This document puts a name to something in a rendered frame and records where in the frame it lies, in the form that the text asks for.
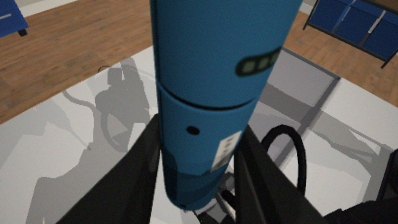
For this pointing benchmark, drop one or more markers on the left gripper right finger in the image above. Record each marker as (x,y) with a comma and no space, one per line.
(281,201)

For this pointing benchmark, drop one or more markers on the dark blue electric screwdriver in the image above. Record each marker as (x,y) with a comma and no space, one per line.
(212,60)

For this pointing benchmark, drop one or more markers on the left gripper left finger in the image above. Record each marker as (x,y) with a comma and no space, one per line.
(112,199)

